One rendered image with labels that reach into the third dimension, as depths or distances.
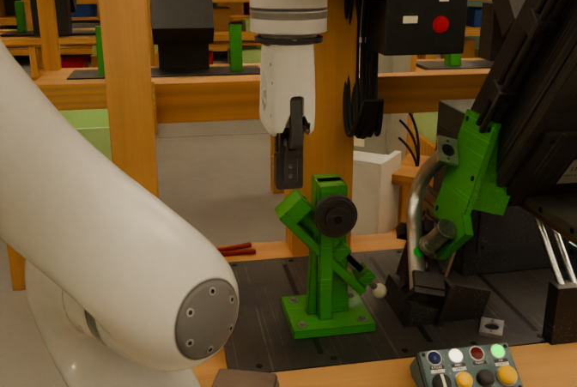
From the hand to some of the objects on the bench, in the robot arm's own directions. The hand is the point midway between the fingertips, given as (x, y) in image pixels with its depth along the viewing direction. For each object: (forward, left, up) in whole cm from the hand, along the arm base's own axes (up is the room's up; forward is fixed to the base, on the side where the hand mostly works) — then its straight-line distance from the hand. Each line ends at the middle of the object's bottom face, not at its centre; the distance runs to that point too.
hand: (288, 171), depth 78 cm
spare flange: (+33, -33, -41) cm, 63 cm away
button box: (+16, -26, -44) cm, 54 cm away
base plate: (+50, -37, -44) cm, 76 cm away
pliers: (+66, +21, -43) cm, 81 cm away
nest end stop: (+35, -21, -39) cm, 57 cm away
